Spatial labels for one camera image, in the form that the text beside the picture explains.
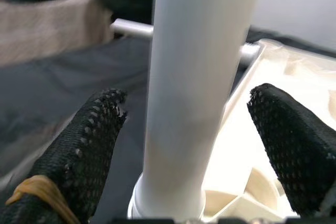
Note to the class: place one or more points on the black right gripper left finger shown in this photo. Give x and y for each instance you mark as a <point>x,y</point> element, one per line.
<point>78,155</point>

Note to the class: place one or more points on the white plastic table top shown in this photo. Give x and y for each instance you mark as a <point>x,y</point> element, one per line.
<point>288,64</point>

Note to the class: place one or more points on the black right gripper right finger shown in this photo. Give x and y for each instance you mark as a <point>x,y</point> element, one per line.
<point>296,142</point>

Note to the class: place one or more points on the black tablecloth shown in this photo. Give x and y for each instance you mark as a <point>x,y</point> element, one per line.
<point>65,82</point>

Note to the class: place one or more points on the beige checked fabric cover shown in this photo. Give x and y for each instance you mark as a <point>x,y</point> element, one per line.
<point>52,30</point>

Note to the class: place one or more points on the white plastic table leg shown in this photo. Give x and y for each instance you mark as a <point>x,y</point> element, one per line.
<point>197,64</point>
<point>131,28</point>

